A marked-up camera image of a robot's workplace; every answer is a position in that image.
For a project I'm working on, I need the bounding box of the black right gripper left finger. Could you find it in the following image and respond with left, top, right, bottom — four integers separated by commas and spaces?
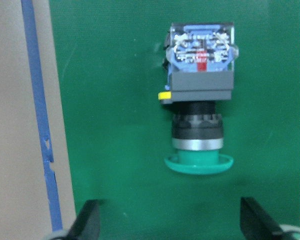
66, 199, 101, 240

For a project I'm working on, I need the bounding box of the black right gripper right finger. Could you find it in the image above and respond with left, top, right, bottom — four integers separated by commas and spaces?
239, 197, 290, 240

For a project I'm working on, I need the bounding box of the green push button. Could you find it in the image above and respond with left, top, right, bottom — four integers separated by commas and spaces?
158, 22, 239, 175

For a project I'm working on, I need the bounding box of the green conveyor belt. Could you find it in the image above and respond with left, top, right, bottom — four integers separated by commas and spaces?
49, 0, 300, 240

